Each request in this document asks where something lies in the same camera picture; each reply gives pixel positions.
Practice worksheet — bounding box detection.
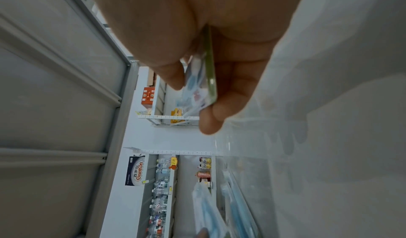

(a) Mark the yellow snack packet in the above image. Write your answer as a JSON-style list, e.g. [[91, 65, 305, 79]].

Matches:
[[170, 107, 185, 124]]

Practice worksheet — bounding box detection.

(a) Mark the white snack shelving unit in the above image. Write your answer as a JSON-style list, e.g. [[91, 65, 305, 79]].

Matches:
[[136, 66, 200, 128]]

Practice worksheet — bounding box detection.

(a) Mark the blue toothbrush packet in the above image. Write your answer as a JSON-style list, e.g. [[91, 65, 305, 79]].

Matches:
[[176, 25, 220, 119]]

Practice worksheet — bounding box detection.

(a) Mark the open cardboard box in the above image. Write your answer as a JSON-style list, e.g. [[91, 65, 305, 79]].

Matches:
[[146, 71, 158, 88]]

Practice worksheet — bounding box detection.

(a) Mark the cluster of water and soda bottles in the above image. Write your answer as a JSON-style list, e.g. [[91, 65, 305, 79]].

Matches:
[[145, 158, 172, 238]]

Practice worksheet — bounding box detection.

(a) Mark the white metal shelf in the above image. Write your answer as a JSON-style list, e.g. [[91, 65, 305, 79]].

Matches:
[[0, 0, 406, 238]]

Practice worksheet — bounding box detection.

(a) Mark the row of colourful bottles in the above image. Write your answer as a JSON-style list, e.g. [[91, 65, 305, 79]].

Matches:
[[196, 156, 213, 185]]

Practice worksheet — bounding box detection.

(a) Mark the red gift box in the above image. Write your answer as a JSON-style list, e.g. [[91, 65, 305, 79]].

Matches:
[[141, 86, 156, 109]]

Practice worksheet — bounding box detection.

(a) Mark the white drinks shelving unit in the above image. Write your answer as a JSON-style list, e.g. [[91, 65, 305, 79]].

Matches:
[[123, 147, 220, 238]]

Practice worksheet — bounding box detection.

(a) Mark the row of blue toothbrush packets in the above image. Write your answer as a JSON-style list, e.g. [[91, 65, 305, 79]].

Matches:
[[192, 169, 259, 238]]

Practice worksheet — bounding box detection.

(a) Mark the person's right hand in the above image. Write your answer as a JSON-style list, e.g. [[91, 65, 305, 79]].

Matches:
[[85, 0, 310, 135]]

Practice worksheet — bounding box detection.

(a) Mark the blue and white water carton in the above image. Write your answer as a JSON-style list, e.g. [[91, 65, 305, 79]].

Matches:
[[124, 155, 146, 186]]

